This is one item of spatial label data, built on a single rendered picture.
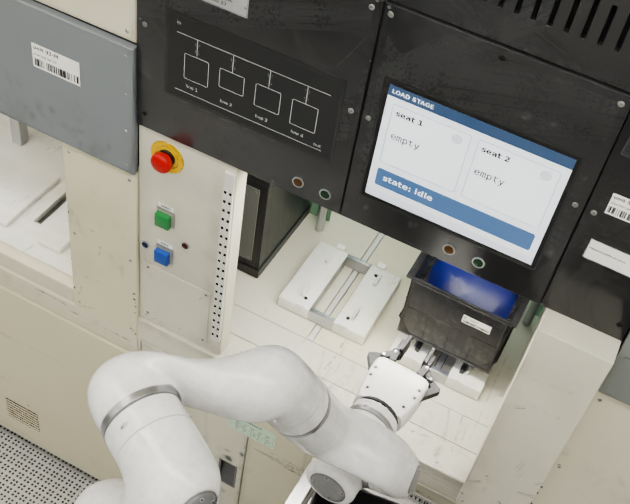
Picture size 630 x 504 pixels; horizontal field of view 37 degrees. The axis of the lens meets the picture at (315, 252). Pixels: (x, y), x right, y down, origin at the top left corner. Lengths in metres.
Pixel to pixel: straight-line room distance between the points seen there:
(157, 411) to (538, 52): 0.65
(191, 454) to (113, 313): 1.04
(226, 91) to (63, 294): 0.82
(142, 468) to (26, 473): 1.79
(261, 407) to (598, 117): 0.57
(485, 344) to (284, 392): 0.84
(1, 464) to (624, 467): 1.80
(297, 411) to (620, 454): 0.70
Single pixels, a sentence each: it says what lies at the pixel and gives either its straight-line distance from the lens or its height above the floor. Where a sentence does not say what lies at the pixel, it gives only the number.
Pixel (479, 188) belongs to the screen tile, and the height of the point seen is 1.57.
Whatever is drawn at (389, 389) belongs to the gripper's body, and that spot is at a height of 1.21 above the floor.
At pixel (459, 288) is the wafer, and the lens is 2.00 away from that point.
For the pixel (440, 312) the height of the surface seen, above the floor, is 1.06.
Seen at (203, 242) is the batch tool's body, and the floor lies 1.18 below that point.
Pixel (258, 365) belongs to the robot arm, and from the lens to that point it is 1.14.
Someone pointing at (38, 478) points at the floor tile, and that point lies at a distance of 2.86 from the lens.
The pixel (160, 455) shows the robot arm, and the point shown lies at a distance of 1.09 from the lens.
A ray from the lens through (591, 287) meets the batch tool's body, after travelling 1.46.
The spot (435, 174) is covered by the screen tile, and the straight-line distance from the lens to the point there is 1.42.
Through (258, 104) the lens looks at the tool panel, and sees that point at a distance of 1.50.
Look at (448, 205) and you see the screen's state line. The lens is 1.44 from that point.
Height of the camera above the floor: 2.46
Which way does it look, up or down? 46 degrees down
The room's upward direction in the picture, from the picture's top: 11 degrees clockwise
